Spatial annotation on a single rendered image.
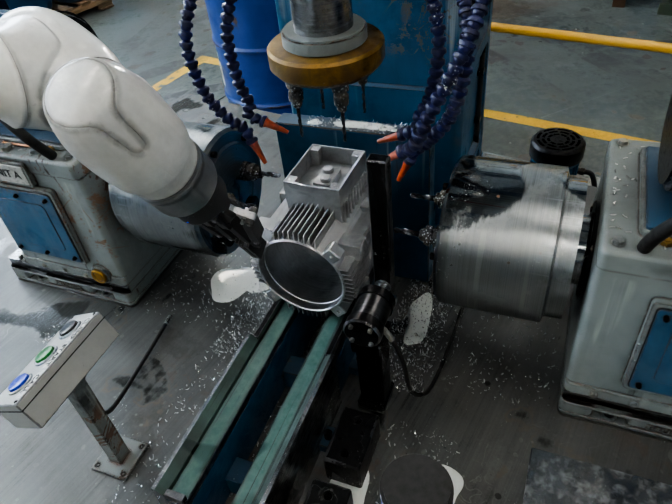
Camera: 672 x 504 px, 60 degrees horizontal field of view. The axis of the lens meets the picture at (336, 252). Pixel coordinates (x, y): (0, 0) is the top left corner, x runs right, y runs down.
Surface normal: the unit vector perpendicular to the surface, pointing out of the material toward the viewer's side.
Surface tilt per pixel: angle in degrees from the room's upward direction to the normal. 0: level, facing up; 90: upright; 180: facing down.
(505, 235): 51
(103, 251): 90
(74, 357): 65
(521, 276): 73
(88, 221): 90
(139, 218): 84
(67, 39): 19
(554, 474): 0
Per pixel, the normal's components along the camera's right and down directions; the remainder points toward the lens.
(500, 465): -0.09, -0.75
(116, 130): 0.58, 0.54
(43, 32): 0.16, -0.63
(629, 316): -0.36, 0.64
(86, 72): -0.07, -0.45
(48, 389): 0.80, -0.15
